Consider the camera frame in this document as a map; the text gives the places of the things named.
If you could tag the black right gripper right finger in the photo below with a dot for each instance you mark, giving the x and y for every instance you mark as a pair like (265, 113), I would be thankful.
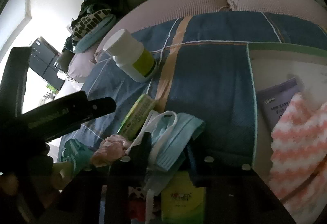
(223, 182)

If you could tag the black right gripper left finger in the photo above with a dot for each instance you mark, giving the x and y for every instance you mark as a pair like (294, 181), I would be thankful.
(123, 175)

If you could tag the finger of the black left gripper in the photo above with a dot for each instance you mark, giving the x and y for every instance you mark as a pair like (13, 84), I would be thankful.
(65, 115)

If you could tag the pink scrunchie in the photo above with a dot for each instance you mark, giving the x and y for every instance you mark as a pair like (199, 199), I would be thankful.
(112, 148)

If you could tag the green small carton box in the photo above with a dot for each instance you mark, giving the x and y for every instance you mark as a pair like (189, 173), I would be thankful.
(136, 117)

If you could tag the light blue face mask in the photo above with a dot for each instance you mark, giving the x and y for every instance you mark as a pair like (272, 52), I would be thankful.
(170, 132)

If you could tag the pink white striped fuzzy cloth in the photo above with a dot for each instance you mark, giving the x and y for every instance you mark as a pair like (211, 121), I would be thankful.
(298, 173)

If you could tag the yellow green tissue pack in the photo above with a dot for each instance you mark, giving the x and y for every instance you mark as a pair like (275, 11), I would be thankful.
(182, 202)

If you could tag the teal plastic case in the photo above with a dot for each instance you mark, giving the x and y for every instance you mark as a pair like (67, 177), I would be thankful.
(77, 154)

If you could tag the dark cabinet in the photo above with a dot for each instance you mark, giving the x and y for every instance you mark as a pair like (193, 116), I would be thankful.
(42, 60)

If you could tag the black white patterned cushion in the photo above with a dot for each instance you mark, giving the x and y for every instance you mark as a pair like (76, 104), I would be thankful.
(89, 22)

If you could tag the purple booklet in tray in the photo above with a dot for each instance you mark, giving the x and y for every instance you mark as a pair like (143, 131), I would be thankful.
(274, 101)

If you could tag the white pill bottle green label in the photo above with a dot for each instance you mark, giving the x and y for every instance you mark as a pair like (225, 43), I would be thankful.
(130, 56)

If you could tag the blue plaid blanket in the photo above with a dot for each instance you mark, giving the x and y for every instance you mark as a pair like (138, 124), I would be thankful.
(204, 71)

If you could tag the dark clothes pile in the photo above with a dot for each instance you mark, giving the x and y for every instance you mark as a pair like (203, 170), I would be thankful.
(117, 7)

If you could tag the white green-rimmed tray box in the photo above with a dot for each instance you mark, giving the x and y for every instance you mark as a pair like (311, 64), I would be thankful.
(273, 64)

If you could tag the pink left seat cushion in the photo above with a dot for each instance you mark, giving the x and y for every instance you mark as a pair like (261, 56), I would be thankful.
(147, 14)

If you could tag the pink seat cushion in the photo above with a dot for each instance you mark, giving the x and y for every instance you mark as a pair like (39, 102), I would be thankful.
(147, 14)
(304, 9)

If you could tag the pink right seat cushion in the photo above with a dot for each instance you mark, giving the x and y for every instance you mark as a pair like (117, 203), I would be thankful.
(304, 9)

